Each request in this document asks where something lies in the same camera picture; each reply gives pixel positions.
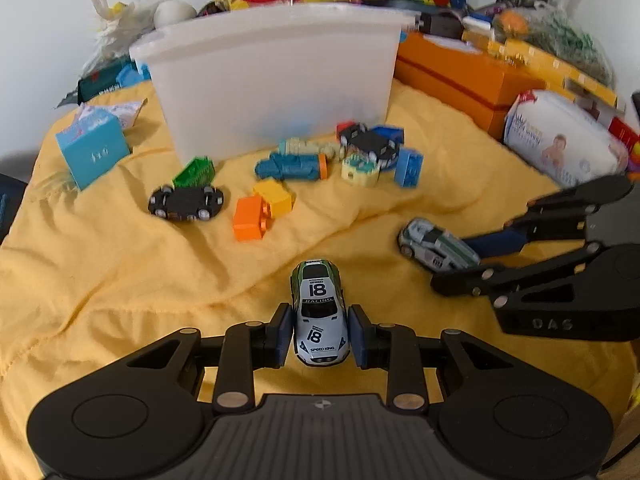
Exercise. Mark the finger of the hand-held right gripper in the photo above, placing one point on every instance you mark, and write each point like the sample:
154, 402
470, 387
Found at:
465, 282
495, 245

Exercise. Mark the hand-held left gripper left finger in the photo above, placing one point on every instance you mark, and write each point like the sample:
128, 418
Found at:
282, 332

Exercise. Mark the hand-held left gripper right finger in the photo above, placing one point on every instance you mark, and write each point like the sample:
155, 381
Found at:
359, 335

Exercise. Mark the green and white toy car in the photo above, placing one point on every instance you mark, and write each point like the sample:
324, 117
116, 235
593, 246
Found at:
317, 310

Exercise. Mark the red green white toy car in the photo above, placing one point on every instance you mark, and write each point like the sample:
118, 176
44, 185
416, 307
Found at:
430, 242

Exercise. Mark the blue toy vehicle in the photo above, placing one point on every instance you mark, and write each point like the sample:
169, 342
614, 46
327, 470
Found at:
290, 167

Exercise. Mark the white plastic bin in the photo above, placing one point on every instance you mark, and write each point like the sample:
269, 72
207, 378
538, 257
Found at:
275, 85

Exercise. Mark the blue toy brick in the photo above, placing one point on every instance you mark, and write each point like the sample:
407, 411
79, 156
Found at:
410, 167
390, 132

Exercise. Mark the orange toy brick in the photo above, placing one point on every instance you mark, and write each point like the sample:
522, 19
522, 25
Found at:
247, 220

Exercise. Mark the white baby wipes packet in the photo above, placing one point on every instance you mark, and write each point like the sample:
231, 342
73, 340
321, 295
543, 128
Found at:
560, 135

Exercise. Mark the long yellow toy brick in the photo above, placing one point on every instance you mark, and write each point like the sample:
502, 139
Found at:
275, 197

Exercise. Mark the cream toy piece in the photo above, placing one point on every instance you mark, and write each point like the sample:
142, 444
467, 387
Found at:
360, 172

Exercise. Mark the dark green toy car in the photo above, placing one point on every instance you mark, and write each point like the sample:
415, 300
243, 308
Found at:
370, 142

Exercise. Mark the black toy car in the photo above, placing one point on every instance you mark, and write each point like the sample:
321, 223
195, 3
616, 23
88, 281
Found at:
185, 202

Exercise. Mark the orange box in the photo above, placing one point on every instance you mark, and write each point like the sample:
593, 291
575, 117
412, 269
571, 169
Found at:
450, 75

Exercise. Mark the small green toy brick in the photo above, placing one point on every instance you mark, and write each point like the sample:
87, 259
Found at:
195, 172

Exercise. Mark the beige toy vehicle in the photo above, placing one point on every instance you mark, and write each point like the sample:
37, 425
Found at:
305, 147

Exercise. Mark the small red toy brick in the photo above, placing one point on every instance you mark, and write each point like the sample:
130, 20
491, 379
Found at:
345, 127

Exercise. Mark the yellow flat box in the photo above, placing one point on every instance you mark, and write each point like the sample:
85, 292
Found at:
550, 62

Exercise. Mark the yellow blanket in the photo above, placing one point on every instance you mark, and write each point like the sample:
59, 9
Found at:
100, 270

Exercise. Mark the net bag with green toys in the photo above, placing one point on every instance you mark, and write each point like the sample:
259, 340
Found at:
565, 35

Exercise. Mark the black charger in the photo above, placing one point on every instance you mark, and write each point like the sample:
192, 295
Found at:
440, 24

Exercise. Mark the light blue carton box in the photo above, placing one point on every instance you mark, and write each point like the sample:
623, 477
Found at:
92, 147

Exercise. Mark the pale printed paper box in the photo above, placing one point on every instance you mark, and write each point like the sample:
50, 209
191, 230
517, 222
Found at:
120, 112

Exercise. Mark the dark blue backpack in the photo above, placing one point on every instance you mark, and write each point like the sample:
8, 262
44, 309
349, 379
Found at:
10, 205

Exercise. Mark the dark green box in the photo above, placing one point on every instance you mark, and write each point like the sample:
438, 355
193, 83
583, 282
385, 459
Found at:
97, 82

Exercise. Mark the white plastic bag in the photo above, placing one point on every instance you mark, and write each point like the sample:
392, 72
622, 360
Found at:
120, 30

